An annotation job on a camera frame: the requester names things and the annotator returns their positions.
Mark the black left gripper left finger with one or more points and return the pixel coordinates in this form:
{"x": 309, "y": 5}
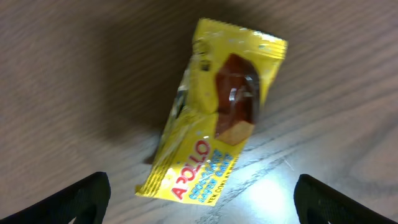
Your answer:
{"x": 85, "y": 201}

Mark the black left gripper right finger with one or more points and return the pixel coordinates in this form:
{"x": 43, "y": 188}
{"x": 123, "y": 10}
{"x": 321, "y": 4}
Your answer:
{"x": 316, "y": 202}

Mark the yellow Apollo cake packet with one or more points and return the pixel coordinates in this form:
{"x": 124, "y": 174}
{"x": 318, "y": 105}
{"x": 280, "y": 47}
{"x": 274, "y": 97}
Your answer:
{"x": 214, "y": 113}

